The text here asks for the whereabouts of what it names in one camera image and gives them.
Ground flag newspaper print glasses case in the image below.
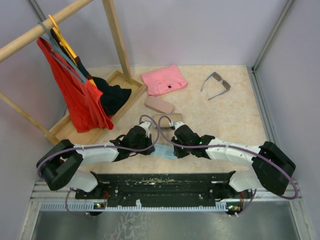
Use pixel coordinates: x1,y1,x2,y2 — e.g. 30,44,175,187
152,113,184,130

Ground pink glasses case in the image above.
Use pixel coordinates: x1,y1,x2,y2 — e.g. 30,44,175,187
144,96,175,114

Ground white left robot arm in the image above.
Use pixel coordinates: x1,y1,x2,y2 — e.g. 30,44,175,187
36,121,155,199

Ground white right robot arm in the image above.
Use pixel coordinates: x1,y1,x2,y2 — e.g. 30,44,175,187
171,121,296,198

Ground dark navy garment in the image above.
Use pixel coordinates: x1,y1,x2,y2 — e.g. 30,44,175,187
49,28,133,117

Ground folded pink shirt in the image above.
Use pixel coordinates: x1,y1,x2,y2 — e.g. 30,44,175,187
141,64,188,97

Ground red hanging shirt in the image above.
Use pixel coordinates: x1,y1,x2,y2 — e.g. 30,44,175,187
36,37,114,133

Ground grey blue hanger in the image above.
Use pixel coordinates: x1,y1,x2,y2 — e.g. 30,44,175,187
38,21,87,84

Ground yellow hanger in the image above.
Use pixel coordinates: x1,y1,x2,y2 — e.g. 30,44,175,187
48,14,96,87

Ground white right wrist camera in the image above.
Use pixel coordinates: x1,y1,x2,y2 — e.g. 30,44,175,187
169,121,185,130

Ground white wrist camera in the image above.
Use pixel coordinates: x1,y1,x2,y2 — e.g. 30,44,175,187
138,121,153,138
169,121,185,130

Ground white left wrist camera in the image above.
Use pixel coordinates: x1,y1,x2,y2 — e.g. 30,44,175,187
138,121,153,138

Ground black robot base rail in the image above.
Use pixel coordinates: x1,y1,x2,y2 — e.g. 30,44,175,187
75,172,253,215

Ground grey blue frame sunglasses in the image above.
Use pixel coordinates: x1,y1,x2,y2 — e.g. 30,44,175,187
200,71,232,101

